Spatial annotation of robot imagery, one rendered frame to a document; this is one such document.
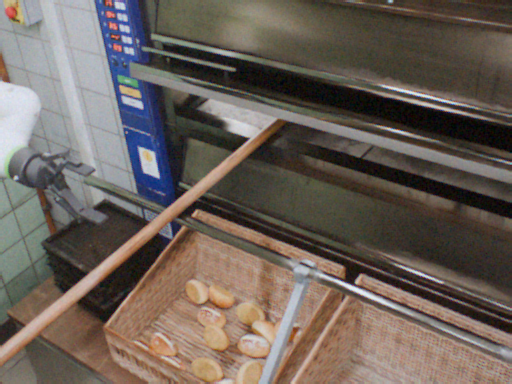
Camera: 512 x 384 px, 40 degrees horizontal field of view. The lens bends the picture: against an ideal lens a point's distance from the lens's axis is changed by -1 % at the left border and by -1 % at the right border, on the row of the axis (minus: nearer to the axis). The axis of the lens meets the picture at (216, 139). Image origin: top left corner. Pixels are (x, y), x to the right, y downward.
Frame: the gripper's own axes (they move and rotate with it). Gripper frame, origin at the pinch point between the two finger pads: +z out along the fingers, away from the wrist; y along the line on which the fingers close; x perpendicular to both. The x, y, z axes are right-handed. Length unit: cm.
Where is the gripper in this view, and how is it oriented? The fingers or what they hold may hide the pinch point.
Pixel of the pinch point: (94, 195)
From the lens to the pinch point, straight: 163.6
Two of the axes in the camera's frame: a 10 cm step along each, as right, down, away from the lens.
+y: 1.2, 8.4, 5.3
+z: 7.8, 2.5, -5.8
